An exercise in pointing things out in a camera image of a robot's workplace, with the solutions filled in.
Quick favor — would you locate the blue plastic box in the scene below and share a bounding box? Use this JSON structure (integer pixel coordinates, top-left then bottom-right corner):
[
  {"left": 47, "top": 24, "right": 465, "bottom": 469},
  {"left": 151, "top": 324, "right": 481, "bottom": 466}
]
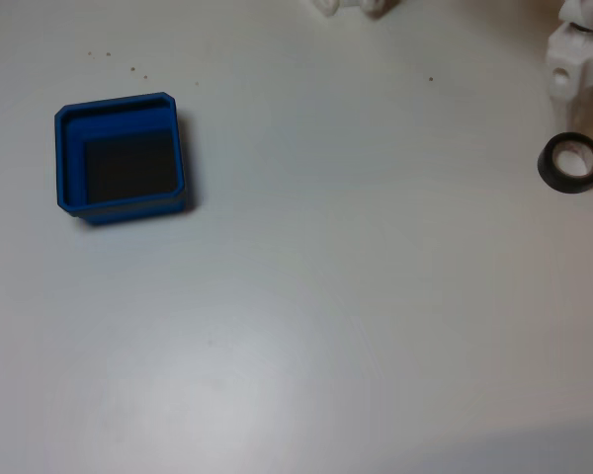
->
[{"left": 53, "top": 91, "right": 188, "bottom": 227}]

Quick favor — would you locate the black tape roll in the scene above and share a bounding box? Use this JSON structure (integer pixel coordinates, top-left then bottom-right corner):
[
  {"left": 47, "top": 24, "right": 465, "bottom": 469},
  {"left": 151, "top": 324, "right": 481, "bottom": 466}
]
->
[{"left": 537, "top": 131, "right": 593, "bottom": 197}]

